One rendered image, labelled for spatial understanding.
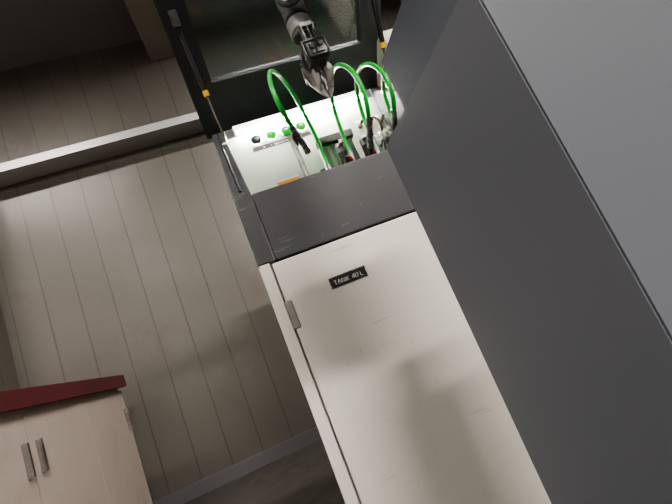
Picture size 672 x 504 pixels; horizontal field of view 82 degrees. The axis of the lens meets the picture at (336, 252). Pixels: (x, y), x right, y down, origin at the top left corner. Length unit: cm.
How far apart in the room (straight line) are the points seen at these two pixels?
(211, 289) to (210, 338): 34
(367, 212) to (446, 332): 31
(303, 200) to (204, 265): 209
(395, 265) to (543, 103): 61
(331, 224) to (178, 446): 228
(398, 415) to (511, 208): 58
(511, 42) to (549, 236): 14
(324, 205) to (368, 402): 42
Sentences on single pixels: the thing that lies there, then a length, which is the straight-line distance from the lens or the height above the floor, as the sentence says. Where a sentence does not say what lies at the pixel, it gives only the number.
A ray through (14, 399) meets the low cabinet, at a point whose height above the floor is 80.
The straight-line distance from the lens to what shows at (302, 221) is 86.
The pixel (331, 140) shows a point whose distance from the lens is 153.
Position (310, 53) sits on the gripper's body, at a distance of 122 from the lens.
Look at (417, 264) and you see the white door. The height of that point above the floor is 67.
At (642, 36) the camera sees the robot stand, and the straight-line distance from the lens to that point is 40.
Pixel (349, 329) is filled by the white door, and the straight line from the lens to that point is 83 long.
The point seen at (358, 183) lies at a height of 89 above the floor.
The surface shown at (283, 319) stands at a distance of 82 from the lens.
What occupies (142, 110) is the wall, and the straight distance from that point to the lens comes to 351.
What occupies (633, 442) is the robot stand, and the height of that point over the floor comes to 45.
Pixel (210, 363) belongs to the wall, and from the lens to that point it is 284.
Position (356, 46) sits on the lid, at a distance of 166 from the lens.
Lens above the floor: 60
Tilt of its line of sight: 11 degrees up
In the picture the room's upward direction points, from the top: 22 degrees counter-clockwise
